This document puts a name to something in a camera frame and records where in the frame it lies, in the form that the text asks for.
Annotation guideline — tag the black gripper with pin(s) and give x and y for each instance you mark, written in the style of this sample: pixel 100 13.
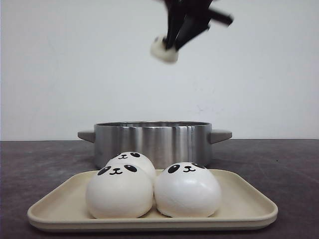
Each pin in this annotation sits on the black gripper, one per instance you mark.
pixel 189 18

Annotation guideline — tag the panda bun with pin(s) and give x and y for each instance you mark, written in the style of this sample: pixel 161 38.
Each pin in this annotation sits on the panda bun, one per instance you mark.
pixel 137 159
pixel 159 51
pixel 187 189
pixel 119 191

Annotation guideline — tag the stainless steel steamer pot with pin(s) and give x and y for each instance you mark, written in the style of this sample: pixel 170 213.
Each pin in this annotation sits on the stainless steel steamer pot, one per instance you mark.
pixel 163 142

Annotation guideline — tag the cream rectangular plastic tray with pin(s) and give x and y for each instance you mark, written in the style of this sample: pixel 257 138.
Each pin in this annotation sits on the cream rectangular plastic tray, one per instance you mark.
pixel 64 210

